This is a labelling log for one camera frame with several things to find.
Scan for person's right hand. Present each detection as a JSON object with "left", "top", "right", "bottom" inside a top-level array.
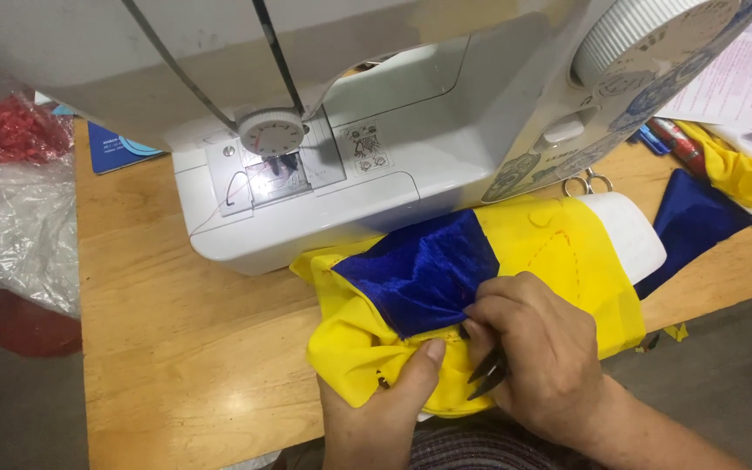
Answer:
[{"left": 461, "top": 271, "right": 613, "bottom": 451}]

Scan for person's left hand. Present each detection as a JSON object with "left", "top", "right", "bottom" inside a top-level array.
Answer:
[{"left": 316, "top": 338, "right": 449, "bottom": 470}]

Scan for black thread snips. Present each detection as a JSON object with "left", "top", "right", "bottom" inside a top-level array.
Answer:
[{"left": 460, "top": 323, "right": 511, "bottom": 402}]

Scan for yellow fabric piece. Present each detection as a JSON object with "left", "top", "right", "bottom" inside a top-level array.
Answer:
[{"left": 289, "top": 194, "right": 647, "bottom": 419}]

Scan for blue satin patch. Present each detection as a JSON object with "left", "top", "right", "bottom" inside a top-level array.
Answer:
[{"left": 332, "top": 208, "right": 501, "bottom": 339}]

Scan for person's striped clothing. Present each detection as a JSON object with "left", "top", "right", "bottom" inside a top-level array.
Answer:
[{"left": 407, "top": 413, "right": 607, "bottom": 470}]

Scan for white cloth piece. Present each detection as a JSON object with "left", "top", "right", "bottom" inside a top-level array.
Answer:
[{"left": 575, "top": 192, "right": 668, "bottom": 285}]

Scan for silver scissors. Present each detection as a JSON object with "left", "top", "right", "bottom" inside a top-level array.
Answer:
[{"left": 562, "top": 168, "right": 614, "bottom": 198}]

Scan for small yellow fabric scraps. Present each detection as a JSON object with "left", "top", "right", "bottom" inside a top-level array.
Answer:
[{"left": 634, "top": 322, "right": 690, "bottom": 354}]

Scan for white sewing machine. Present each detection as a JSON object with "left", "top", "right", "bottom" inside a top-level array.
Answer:
[{"left": 0, "top": 0, "right": 752, "bottom": 276}]

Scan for loose blue satin fabric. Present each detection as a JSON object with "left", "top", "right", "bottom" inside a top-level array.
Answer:
[{"left": 634, "top": 169, "right": 752, "bottom": 301}]

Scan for blue pen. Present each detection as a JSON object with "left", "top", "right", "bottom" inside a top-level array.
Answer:
[{"left": 629, "top": 126, "right": 674, "bottom": 157}]

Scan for crumpled yellow fabric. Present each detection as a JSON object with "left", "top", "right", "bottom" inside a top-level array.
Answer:
[{"left": 673, "top": 119, "right": 752, "bottom": 212}]

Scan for thin red thread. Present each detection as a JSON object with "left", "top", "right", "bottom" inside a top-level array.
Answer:
[{"left": 188, "top": 166, "right": 254, "bottom": 237}]

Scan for printed paper sheets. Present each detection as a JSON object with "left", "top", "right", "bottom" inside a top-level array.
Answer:
[{"left": 655, "top": 0, "right": 752, "bottom": 136}]

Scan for blue booklet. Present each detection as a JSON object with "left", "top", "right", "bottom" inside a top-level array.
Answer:
[{"left": 87, "top": 121, "right": 168, "bottom": 176}]

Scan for red round stool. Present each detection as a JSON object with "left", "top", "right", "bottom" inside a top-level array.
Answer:
[{"left": 0, "top": 289, "right": 83, "bottom": 359}]

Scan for clear plastic bag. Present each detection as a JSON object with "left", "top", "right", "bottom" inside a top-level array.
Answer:
[{"left": 0, "top": 91, "right": 83, "bottom": 321}]

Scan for red shredded material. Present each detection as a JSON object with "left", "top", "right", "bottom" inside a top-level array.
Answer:
[{"left": 0, "top": 94, "right": 74, "bottom": 169}]

